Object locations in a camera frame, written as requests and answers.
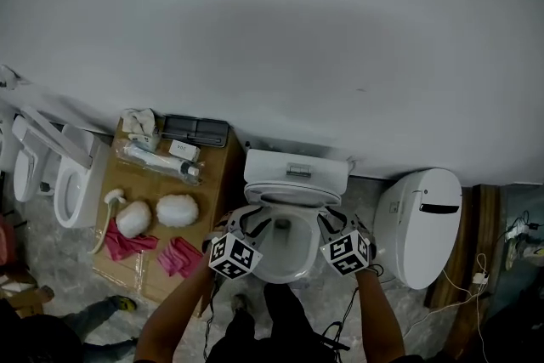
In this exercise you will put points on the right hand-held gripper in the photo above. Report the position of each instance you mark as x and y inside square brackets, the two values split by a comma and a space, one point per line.
[346, 253]

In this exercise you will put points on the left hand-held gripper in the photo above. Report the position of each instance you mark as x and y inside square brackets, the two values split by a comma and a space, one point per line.
[231, 255]

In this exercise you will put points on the person's right forearm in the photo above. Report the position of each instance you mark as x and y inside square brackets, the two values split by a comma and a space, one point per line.
[378, 319]

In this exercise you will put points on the person's left forearm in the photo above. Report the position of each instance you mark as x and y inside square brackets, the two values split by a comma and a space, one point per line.
[174, 319]

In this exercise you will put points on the white toilet with tank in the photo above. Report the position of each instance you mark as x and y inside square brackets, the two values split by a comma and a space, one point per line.
[268, 166]

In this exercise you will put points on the white egg-shaped smart toilet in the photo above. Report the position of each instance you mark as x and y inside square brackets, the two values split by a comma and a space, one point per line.
[416, 242]

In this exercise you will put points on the white toilet with raised lid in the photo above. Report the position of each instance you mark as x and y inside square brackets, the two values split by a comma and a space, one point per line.
[85, 191]

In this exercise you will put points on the white toilet with closed lid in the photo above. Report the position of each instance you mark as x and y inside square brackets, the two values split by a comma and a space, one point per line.
[25, 178]

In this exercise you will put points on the large brown cardboard box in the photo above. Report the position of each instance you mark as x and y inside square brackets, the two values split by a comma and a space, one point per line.
[212, 191]

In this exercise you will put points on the chrome flush button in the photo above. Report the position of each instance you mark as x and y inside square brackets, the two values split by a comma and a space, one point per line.
[298, 170]

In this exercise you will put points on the white fluffy brush head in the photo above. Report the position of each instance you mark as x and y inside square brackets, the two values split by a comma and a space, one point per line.
[177, 210]
[134, 219]

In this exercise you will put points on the pink cloth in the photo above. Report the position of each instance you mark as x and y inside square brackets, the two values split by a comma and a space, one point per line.
[127, 244]
[178, 257]

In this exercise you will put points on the person's grey shoe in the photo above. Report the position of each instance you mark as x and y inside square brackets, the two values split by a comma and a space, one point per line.
[240, 304]

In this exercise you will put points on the small white box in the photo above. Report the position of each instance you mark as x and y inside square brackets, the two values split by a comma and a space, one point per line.
[183, 149]

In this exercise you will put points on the black plastic tray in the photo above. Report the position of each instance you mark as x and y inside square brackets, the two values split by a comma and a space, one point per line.
[195, 129]

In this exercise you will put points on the person's black trousers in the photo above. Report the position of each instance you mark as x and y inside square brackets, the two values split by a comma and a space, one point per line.
[280, 327]

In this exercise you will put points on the plastic-wrapped white tube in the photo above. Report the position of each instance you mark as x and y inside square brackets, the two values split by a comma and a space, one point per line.
[157, 159]

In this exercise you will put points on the dark wooden step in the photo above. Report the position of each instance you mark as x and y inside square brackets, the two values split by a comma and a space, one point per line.
[476, 234]

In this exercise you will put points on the crumpled white cloth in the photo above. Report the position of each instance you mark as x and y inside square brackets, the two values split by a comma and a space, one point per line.
[138, 123]

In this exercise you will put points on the white power strip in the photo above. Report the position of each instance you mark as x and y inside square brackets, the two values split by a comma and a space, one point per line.
[480, 278]

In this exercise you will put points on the black equipment rack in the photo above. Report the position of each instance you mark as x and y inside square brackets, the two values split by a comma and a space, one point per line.
[518, 336]

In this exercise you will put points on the small brown cardboard box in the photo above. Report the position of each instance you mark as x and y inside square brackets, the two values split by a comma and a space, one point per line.
[25, 297]

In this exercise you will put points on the red bag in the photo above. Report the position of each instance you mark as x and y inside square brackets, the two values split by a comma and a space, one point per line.
[6, 242]

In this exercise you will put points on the small white urinal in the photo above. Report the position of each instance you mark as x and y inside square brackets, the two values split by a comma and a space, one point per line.
[6, 149]

